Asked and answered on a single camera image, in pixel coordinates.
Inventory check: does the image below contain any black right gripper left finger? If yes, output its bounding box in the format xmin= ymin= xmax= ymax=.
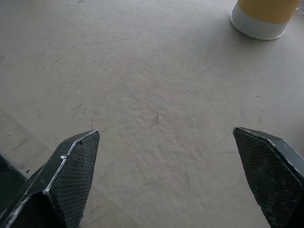
xmin=0 ymin=129 xmax=100 ymax=228

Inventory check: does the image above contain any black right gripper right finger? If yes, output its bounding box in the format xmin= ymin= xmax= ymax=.
xmin=233 ymin=126 xmax=304 ymax=228

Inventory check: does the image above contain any yellow and white paper cup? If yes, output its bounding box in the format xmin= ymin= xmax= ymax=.
xmin=229 ymin=0 xmax=302 ymax=41

